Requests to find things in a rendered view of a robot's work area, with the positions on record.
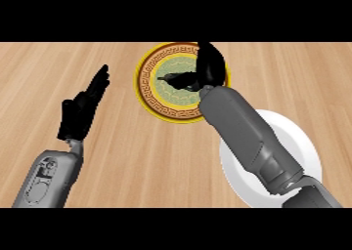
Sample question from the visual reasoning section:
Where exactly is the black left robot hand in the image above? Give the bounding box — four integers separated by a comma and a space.
56, 63, 111, 142

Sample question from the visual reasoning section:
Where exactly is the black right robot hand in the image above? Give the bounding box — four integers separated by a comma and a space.
197, 42, 228, 93

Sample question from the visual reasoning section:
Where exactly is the yellow brown patterned plate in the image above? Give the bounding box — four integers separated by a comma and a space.
133, 42, 232, 124

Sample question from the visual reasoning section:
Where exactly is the white plate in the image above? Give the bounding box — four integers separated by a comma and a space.
217, 108, 322, 209

